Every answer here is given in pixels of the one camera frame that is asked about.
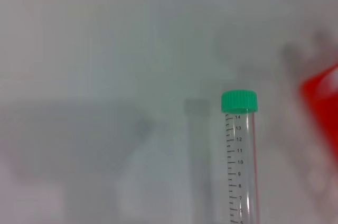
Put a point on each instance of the orange test tube rack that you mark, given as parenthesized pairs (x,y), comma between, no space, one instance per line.
(320,105)

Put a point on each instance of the clear test tube green cap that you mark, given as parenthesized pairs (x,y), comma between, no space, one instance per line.
(239,101)

